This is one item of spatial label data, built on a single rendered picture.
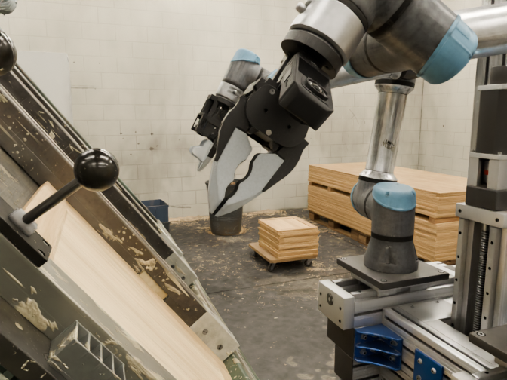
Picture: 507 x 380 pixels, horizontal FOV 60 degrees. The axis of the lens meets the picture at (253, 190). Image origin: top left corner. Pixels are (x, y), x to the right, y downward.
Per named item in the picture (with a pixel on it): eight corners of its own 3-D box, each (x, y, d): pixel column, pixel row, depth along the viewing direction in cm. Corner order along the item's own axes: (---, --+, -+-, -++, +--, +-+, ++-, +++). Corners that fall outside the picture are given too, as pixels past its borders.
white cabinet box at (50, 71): (81, 258, 452) (66, 53, 418) (18, 265, 432) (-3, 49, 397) (81, 243, 509) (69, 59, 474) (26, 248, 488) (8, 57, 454)
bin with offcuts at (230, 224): (252, 234, 544) (252, 182, 533) (212, 239, 526) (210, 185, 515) (238, 225, 591) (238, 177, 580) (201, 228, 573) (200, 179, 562)
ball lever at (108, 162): (16, 255, 41) (119, 185, 36) (-16, 225, 39) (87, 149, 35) (37, 233, 44) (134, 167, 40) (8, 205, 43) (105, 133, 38)
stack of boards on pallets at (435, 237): (516, 264, 436) (524, 186, 423) (432, 278, 399) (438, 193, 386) (368, 213, 662) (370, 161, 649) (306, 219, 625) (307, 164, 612)
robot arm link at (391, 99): (361, 223, 130) (394, 32, 122) (345, 212, 144) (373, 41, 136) (399, 227, 132) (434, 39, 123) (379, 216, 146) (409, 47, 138)
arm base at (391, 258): (394, 254, 136) (396, 223, 135) (430, 270, 122) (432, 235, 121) (353, 259, 131) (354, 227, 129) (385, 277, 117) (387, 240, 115)
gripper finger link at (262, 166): (229, 222, 52) (271, 156, 52) (239, 231, 46) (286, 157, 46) (207, 208, 51) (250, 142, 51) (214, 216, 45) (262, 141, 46)
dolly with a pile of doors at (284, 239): (319, 267, 427) (321, 227, 420) (269, 274, 409) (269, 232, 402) (292, 249, 484) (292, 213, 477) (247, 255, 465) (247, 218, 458)
